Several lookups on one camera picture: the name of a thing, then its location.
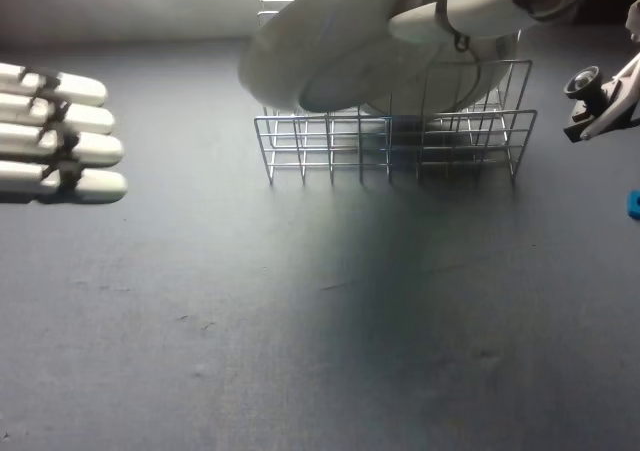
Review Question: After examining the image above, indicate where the silver wire dish rack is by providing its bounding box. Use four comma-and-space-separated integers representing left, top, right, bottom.
253, 0, 539, 186

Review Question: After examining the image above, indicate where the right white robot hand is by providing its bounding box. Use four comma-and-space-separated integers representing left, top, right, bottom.
387, 0, 596, 55

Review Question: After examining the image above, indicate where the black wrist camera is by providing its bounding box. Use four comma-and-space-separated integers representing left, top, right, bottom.
563, 65, 609, 145

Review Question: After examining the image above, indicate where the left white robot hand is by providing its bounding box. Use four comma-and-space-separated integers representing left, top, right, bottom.
0, 62, 129, 206

